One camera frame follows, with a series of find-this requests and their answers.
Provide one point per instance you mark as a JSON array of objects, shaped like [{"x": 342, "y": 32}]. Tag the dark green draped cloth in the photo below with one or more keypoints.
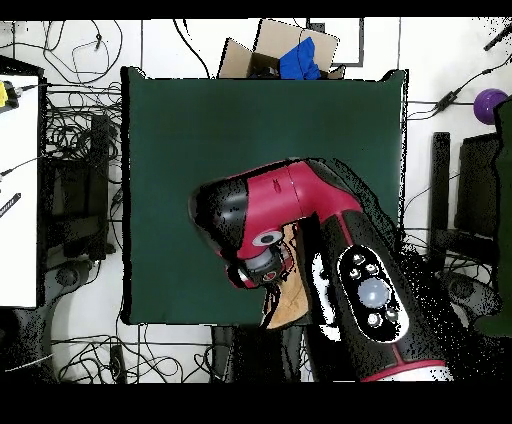
[{"x": 504, "y": 200}]

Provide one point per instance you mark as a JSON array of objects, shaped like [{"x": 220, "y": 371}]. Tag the brown cardboard box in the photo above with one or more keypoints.
[{"x": 276, "y": 40}]

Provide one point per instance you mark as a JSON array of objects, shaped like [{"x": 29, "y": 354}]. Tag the black upright post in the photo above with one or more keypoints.
[{"x": 439, "y": 180}]

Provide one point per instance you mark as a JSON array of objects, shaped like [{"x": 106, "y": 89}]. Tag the black power adapter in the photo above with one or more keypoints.
[{"x": 446, "y": 102}]

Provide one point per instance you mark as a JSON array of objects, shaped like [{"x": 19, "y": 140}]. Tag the blue cloth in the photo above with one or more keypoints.
[{"x": 298, "y": 62}]

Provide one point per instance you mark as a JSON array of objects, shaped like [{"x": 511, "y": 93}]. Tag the black floor frame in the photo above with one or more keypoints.
[{"x": 362, "y": 44}]

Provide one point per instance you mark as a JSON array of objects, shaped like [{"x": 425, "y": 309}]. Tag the black rod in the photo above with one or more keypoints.
[{"x": 498, "y": 38}]

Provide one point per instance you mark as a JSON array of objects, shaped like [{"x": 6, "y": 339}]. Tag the yellow black tool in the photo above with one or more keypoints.
[{"x": 6, "y": 96}]

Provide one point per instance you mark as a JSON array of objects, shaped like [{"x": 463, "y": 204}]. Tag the purple ball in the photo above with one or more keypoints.
[{"x": 486, "y": 106}]

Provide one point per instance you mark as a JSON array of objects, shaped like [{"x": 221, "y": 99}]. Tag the black power strip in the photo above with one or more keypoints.
[{"x": 118, "y": 364}]

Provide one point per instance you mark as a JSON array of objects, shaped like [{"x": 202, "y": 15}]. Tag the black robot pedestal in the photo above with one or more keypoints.
[{"x": 256, "y": 352}]

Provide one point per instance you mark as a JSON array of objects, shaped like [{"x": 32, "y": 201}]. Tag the white table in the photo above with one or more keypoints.
[{"x": 18, "y": 200}]

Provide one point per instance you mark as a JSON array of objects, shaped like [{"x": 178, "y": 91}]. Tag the orange terry towel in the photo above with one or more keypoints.
[{"x": 292, "y": 304}]

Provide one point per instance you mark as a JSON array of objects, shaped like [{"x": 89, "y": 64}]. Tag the black bar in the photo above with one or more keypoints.
[{"x": 10, "y": 204}]

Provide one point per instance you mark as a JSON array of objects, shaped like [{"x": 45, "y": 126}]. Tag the black equipment stand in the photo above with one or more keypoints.
[{"x": 98, "y": 180}]

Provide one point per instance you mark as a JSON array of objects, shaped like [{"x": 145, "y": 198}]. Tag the dark green table cloth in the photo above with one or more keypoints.
[{"x": 260, "y": 120}]

